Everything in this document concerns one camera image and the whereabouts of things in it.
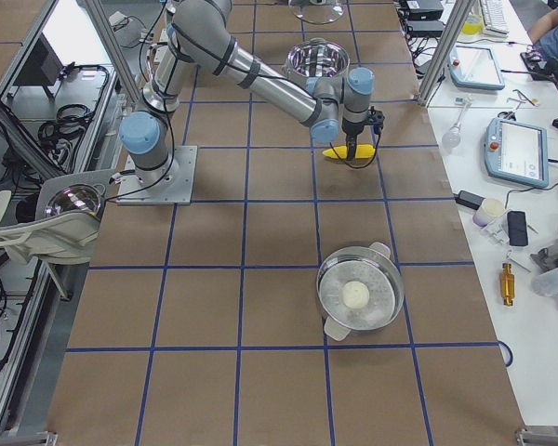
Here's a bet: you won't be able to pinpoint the aluminium frame post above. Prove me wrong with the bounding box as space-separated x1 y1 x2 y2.
417 0 473 106

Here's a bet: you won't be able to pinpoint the blue teach pendant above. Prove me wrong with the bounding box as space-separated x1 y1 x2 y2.
448 46 505 91
484 118 549 189

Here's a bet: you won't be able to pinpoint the steel bowl on chair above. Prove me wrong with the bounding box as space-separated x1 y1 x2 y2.
45 184 102 217

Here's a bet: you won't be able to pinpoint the steel steamer pot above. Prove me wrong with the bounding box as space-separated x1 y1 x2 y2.
316 242 405 341

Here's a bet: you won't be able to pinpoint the black power adapter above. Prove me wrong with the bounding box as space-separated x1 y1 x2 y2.
454 190 485 210

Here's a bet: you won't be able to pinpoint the far blue teach pendant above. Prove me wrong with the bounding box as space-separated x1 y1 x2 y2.
448 46 505 91

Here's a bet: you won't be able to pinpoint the near blue teach pendant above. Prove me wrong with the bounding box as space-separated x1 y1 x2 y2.
484 118 549 189

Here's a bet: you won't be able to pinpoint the pale green electric pot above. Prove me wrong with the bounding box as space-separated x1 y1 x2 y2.
282 37 350 86

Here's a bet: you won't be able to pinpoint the gold metal cylinder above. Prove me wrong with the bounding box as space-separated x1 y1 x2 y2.
499 262 515 307

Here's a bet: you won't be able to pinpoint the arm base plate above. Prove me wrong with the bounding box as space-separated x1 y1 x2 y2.
114 145 198 205

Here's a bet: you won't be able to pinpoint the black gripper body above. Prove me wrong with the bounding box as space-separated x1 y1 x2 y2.
341 106 384 136

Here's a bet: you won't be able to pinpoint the black phone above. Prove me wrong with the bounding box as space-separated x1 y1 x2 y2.
507 211 528 247

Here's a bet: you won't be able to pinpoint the white purple cup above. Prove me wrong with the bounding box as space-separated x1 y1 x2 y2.
472 198 506 227

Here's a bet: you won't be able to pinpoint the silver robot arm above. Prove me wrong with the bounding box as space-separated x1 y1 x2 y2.
119 1 384 195

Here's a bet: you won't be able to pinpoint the white grey chair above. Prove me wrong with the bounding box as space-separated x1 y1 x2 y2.
0 168 114 265

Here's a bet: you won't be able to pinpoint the scissors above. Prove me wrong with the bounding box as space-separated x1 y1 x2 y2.
497 111 516 121

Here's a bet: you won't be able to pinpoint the yellow toy corn cob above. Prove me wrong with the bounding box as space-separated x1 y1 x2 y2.
322 144 376 162

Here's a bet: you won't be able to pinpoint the white steamed bun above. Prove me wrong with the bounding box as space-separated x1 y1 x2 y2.
341 281 370 309

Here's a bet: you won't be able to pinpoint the glass pot lid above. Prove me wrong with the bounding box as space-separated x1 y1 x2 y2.
288 0 344 25

